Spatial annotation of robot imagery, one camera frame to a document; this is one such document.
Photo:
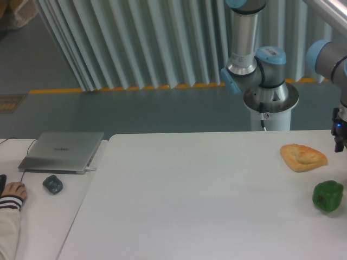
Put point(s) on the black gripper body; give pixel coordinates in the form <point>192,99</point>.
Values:
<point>339,125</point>

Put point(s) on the cream sleeved forearm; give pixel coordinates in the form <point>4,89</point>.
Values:
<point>10,225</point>

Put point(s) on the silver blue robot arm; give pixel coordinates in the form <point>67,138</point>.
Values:
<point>260,74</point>

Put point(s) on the person's hand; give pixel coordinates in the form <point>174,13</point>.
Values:
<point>15,189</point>

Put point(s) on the flat bread piece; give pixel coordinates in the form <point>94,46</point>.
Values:
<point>300,158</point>

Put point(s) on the green bell pepper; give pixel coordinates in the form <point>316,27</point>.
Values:
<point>328,195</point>

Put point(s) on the white folding partition screen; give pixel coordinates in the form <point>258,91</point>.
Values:
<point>126,44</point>

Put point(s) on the silver closed laptop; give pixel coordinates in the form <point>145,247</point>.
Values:
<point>62,152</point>

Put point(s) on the dark grey small device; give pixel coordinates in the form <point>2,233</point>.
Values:
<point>53,184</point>

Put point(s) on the black computer mouse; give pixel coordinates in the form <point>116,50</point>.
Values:
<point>3,180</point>

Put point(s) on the brown cardboard box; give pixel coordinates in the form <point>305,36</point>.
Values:
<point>16,14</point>

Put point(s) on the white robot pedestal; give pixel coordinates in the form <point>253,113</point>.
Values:
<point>270,108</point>

